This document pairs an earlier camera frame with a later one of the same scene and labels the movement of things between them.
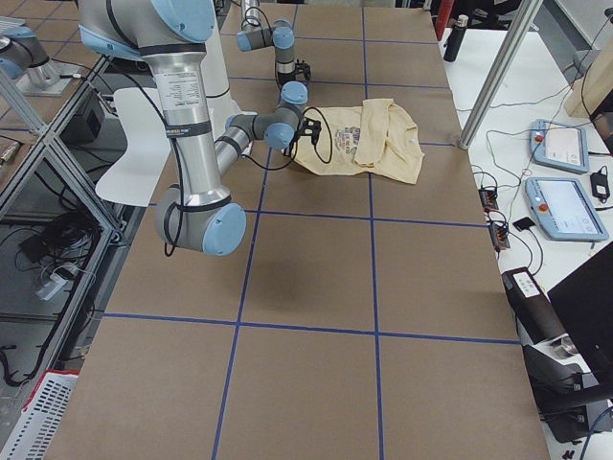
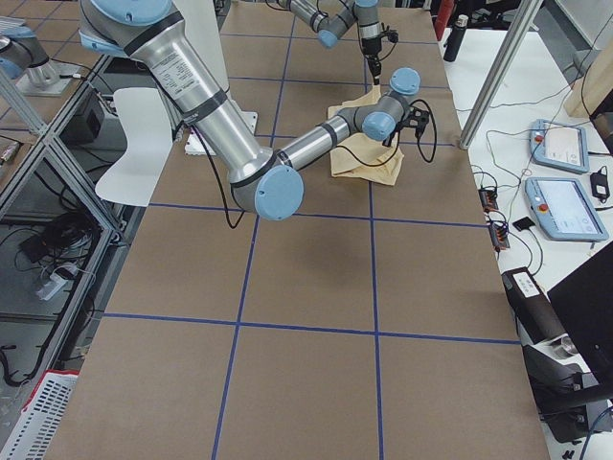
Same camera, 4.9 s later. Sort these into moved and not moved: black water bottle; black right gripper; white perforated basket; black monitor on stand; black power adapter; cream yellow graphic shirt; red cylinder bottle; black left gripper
Moved: cream yellow graphic shirt; black right gripper; black left gripper
Not moved: red cylinder bottle; black monitor on stand; black water bottle; white perforated basket; black power adapter
